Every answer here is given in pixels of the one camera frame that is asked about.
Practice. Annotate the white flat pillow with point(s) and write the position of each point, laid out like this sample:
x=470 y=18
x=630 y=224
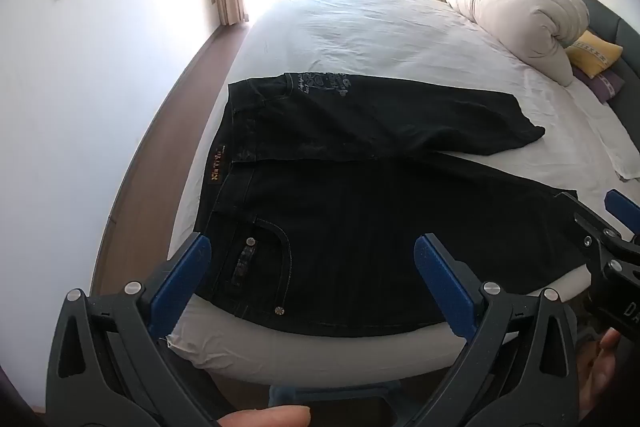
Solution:
x=610 y=137

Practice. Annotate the purple pillow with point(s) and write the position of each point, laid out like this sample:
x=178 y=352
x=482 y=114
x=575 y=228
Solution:
x=602 y=84

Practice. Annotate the rolled beige duvet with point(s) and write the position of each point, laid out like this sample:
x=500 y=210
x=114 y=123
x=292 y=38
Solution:
x=515 y=17

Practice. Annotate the person's left hand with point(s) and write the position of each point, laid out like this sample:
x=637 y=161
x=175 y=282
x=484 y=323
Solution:
x=265 y=418

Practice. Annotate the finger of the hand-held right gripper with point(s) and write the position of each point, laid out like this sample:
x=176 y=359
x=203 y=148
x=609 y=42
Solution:
x=592 y=227
x=620 y=204

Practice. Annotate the grey padded headboard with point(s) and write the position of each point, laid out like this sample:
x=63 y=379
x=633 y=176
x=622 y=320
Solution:
x=627 y=32

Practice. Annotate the black denim pants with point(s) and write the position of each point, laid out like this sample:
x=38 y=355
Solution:
x=350 y=217

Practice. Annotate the bed with white sheet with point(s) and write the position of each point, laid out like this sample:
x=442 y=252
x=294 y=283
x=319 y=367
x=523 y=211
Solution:
x=375 y=32

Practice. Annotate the yellow pillow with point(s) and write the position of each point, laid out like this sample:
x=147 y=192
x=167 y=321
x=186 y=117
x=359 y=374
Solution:
x=595 y=54

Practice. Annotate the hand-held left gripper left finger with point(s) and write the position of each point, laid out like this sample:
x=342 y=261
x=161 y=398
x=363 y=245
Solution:
x=182 y=287

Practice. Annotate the person's blue trousers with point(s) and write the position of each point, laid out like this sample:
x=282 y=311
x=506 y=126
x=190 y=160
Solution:
x=340 y=397

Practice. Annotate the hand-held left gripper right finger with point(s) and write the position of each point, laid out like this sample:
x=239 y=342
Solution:
x=445 y=287

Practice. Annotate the person's right hand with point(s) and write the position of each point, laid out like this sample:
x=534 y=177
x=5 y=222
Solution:
x=612 y=372

